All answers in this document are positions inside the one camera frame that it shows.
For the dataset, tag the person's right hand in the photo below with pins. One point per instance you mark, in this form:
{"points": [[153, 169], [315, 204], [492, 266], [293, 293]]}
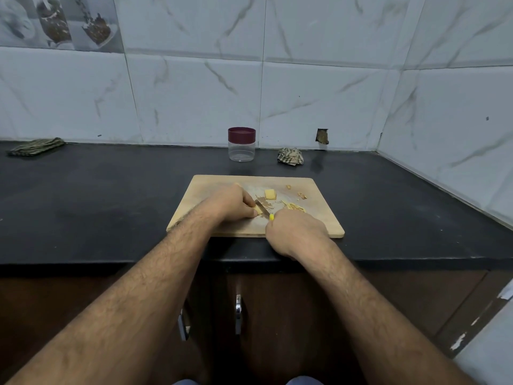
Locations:
{"points": [[295, 235]]}

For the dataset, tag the person's left hand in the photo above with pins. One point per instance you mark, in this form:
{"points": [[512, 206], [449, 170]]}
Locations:
{"points": [[228, 206]]}

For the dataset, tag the pile of ginger strips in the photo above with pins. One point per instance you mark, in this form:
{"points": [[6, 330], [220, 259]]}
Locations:
{"points": [[293, 207]]}

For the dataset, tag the wooden cutting board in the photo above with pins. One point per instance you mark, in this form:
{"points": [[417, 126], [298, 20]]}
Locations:
{"points": [[188, 208]]}

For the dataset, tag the pile of yellow ginger slices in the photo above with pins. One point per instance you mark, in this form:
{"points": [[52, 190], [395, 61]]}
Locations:
{"points": [[270, 194]]}

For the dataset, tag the clear jar maroon lid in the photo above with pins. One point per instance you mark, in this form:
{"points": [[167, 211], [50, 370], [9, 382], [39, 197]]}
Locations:
{"points": [[242, 153]]}

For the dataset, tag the person's right forearm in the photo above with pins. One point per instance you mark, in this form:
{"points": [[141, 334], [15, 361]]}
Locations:
{"points": [[385, 324]]}

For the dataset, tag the person's left forearm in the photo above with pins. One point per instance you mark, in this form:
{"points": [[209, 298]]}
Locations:
{"points": [[104, 316]]}

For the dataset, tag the small ginger peel scraps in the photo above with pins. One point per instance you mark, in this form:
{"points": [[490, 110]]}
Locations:
{"points": [[296, 191]]}

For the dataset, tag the black countertop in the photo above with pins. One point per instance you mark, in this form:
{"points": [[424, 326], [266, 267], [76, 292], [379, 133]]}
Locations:
{"points": [[80, 208]]}

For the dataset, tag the person's blue clothing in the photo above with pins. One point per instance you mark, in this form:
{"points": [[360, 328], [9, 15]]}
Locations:
{"points": [[248, 381]]}

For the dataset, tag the crumpled patterned cloth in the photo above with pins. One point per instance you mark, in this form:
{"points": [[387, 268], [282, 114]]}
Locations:
{"points": [[290, 157]]}

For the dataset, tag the brown wooden cabinet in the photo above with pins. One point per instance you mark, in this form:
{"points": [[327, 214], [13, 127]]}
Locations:
{"points": [[449, 308]]}

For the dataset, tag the folded green cloth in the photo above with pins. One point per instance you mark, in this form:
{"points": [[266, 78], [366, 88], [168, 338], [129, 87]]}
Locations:
{"points": [[36, 146]]}

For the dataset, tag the decorative picture tiles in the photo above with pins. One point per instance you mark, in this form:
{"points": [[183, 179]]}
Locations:
{"points": [[60, 21]]}

